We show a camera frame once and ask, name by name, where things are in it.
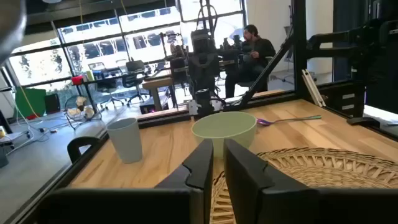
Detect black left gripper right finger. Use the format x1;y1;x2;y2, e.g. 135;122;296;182
223;138;318;224

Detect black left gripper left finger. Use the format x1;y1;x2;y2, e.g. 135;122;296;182
154;139;214;224

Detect pale green ribbed bowl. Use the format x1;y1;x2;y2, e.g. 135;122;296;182
190;111;257;159

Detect iridescent metal spoon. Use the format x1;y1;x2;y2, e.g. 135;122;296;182
256;114;323;127

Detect pale grey-blue cup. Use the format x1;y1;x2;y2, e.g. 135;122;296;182
106;117;144;164

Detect round woven straw placemat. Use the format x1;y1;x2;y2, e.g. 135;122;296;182
210;147;398;224

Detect round wooden side table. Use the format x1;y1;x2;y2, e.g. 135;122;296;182
142;77;175;112

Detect black office chair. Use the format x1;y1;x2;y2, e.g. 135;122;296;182
121;60;150;106

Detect white aluminium bars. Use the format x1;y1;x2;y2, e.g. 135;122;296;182
300;68;326;108

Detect black drawer cabinet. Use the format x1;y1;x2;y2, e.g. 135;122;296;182
317;82;366;118

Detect person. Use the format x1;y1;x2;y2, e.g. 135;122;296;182
224;24;277;99

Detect flat black mouse-shaped object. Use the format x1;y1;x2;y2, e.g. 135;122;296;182
346;116;381;128

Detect black speaker box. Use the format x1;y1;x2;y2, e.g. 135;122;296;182
44;93;62;114

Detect green board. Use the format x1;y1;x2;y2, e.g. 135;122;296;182
14;86;47;119

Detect black clamp bracket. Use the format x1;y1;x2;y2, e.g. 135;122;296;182
67;136;102;164

